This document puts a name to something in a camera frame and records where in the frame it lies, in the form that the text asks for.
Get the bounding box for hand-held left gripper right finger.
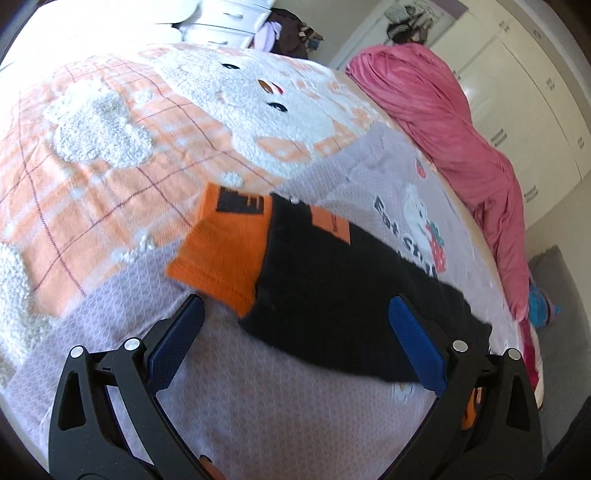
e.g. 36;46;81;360
388;295;544;480

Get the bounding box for red patterned cloth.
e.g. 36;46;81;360
519;318;546;409

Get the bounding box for white chest of drawers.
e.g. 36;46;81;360
178;0;278;49

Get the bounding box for lilac strawberry print bed sheet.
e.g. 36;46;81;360
0;122;542;480

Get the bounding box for grey quilted mat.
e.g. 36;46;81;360
526;244;591;467

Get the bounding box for wall-hung dark accessories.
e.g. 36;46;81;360
385;2;445;45

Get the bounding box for black and orange garment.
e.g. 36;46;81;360
166;183;494;385

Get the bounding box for blue striped cloth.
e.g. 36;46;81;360
526;281;563;328

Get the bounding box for orange plaid bear blanket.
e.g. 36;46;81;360
0;44;385;370

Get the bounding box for pile of dark clothes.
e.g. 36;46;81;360
252;8;325;60

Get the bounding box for white wardrobe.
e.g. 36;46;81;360
427;0;591;228

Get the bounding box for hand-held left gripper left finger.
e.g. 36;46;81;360
47;294;218;480

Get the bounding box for pink duvet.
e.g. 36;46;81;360
345;44;532;321

